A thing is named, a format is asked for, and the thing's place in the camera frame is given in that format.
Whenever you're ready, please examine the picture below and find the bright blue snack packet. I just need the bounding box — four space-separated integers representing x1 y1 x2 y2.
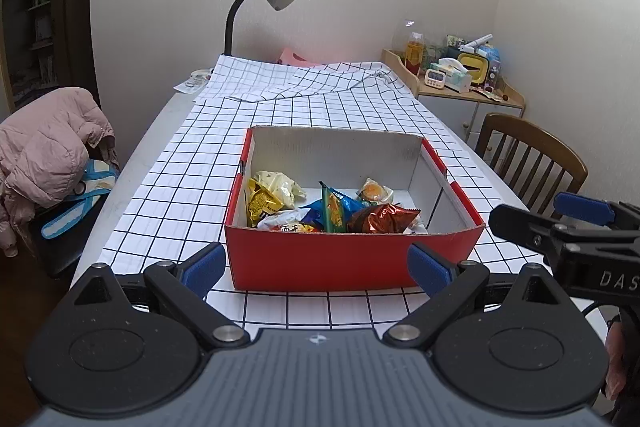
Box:
299 191 369 233

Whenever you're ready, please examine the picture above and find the orange-yellow snack bag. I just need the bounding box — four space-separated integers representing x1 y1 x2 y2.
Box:
246 177 287 229

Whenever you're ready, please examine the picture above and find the grey cabinet with wooden top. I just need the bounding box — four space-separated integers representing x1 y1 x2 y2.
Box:
381 49 526 158

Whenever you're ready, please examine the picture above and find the clear bottle with amber liquid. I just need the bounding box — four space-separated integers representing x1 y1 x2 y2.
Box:
405 32 426 75

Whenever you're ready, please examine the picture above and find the clear plastic packet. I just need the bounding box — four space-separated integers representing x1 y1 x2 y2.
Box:
173 68 216 95

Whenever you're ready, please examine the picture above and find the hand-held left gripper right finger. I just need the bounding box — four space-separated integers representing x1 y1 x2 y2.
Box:
382 243 568 349

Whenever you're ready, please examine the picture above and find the white checked tablecloth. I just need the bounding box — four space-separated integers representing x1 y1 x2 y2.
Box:
70 53 556 330

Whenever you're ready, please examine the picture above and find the pale yellow snack packet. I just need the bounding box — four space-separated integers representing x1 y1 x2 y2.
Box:
254 170 307 208

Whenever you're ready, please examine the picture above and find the blue patterned container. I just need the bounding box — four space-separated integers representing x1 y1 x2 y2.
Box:
482 47 502 92

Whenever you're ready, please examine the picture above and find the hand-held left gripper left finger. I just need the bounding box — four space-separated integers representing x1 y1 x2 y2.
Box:
75 243 251 349

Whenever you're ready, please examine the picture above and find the pink paper item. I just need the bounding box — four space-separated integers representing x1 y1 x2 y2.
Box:
277 48 322 68

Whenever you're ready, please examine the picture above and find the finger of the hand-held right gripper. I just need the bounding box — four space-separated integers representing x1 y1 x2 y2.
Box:
553 192 640 230
488 204 568 258

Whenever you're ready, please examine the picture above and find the red cardboard box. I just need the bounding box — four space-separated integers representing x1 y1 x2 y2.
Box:
223 125 487 293

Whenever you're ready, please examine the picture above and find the packaged brown egg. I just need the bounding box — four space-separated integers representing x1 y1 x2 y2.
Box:
356 178 396 208

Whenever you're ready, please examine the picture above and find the white green tissue pack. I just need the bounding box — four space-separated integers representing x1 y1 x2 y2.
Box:
429 59 473 94

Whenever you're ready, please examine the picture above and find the pink padded jacket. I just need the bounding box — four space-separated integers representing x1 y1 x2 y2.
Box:
0 87 120 258

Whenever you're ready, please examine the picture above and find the red-brown shiny chip bag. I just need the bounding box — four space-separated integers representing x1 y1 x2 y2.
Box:
346 203 422 235

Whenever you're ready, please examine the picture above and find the yellow box-shaped device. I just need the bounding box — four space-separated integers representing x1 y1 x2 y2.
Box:
457 52 493 88

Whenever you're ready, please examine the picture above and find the blue white tote bag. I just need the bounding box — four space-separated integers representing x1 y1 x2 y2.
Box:
41 159 118 240

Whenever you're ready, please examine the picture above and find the green yellow snack packet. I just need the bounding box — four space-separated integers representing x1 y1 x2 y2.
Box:
319 181 349 234

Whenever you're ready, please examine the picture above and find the white snack packet red mark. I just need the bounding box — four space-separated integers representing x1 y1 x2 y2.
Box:
257 208 321 234

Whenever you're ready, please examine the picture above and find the person's right hand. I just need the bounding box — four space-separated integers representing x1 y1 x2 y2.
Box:
603 313 632 400

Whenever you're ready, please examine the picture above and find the black chair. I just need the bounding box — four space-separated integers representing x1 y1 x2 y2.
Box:
30 187 108 278

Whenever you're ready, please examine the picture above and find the white stick-shaped tool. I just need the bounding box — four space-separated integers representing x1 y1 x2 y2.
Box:
459 34 493 54

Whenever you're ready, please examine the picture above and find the dark wooden bookshelf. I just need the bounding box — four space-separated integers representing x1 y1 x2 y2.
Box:
0 0 98 108

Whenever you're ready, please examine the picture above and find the brown wooden chair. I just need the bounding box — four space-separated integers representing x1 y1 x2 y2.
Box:
475 113 589 212

